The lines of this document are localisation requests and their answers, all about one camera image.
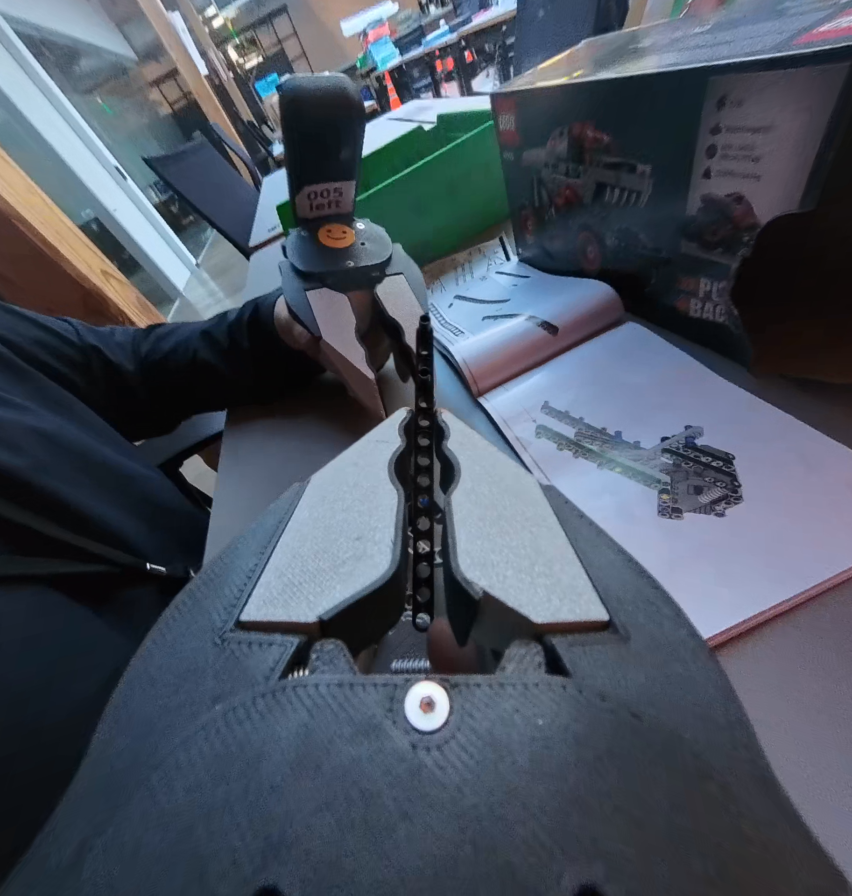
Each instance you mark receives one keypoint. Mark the long black holed toy beam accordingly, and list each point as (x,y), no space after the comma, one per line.
(424,490)

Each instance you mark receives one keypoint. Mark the cluttered background table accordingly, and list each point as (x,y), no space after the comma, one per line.
(426,49)

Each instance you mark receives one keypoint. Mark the green storage bin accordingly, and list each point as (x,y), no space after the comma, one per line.
(433,196)

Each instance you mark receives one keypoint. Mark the wooden post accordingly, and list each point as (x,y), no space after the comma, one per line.
(47,245)

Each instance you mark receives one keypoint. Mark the dark toy set box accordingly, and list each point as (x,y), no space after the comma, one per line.
(608,140)

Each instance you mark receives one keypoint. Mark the open instruction booklet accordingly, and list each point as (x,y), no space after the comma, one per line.
(608,455)

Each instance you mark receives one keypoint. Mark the person's left hand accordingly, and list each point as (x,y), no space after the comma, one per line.
(296,336)

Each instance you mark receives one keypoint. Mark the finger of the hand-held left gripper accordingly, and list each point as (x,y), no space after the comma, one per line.
(403,308)
(338,329)

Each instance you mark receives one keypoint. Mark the person's torso in dark clothing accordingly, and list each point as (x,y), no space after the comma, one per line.
(47,630)

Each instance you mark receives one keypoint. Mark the person's left forearm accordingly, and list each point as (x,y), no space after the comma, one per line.
(188,357)

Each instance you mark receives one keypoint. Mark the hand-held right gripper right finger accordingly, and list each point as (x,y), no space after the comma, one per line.
(510,546)

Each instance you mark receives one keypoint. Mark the black office chair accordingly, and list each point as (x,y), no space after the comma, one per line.
(188,434)

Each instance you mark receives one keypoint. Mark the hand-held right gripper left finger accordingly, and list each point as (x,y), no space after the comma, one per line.
(328,546)

